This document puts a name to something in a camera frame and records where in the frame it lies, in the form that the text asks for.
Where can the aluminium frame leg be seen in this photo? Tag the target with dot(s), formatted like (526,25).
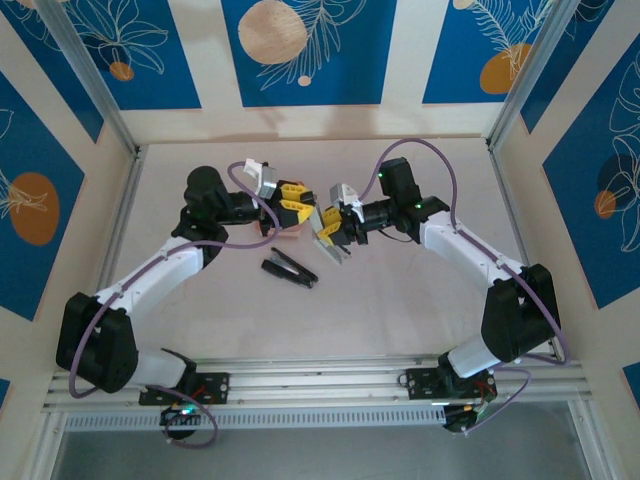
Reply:
(47,450)
(590,445)

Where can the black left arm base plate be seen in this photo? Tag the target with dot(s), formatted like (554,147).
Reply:
(220,387)

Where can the aluminium corner post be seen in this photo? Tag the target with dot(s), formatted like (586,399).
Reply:
(523,75)
(92,75)

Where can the silver metal stapler magazine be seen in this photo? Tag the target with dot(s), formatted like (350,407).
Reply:
(328,249)

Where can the black stapler body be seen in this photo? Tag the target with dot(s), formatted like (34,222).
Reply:
(285,267)

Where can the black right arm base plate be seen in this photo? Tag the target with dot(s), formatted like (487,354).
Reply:
(420,385)

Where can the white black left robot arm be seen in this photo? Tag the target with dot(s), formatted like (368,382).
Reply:
(160,270)

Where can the aluminium frame rail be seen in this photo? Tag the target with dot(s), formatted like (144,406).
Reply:
(310,380)

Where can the aluminium side rail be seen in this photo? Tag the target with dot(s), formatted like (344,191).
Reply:
(511,210)
(124,210)

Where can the pink plastic tray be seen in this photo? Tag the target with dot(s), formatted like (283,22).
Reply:
(290,234)

